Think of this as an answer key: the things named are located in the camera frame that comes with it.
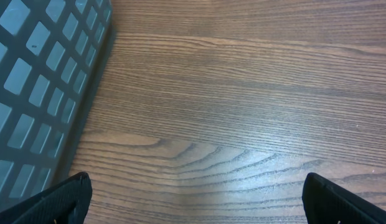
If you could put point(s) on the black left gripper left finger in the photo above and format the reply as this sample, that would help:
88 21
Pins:
67 202

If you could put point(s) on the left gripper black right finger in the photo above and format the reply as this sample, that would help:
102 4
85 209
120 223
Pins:
326 202

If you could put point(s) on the grey plastic basket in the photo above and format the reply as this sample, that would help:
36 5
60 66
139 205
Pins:
52 57

